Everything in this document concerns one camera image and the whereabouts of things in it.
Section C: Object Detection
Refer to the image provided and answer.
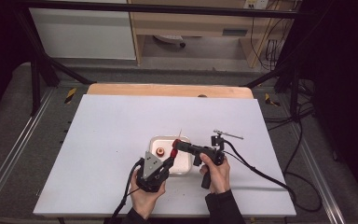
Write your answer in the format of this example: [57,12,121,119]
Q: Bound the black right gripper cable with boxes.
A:
[222,139,324,214]

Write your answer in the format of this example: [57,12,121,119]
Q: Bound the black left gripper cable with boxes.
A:
[107,158,145,224]

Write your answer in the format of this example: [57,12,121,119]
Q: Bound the red fruit skewer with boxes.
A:
[170,128,183,161]

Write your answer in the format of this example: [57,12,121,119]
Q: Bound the white chair base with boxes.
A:
[153,34,187,49]

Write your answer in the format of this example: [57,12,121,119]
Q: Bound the light wooden board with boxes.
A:
[86,82,255,100]

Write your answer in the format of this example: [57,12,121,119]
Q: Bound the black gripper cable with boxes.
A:
[107,158,145,224]
[222,139,324,214]

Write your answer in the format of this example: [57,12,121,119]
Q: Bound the black floor cables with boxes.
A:
[249,0,318,132]

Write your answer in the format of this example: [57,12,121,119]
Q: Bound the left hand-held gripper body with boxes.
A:
[135,150,171,193]

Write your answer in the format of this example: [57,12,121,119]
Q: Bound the white power strip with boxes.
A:
[243,0,270,10]

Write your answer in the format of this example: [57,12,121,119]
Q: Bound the black metal frame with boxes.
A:
[12,0,306,117]

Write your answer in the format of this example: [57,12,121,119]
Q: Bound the yellow black tape strip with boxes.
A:
[63,87,78,105]
[264,92,282,107]

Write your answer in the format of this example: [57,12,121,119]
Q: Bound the light wooden desk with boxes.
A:
[127,0,303,68]

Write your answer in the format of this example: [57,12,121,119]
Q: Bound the aluminium rail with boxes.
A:
[291,120,347,224]
[0,88,58,213]

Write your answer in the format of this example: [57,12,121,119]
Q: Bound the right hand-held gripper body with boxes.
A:
[183,129,244,190]

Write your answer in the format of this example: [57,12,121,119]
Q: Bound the person's left hand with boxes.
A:
[129,169,168,220]

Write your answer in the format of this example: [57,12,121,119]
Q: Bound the person's right hand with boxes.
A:
[199,152,232,195]

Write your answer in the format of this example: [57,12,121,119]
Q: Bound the white cabinet panel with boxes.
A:
[29,7,137,61]

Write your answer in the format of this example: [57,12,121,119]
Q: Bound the white rectangular tray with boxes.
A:
[148,135,194,175]

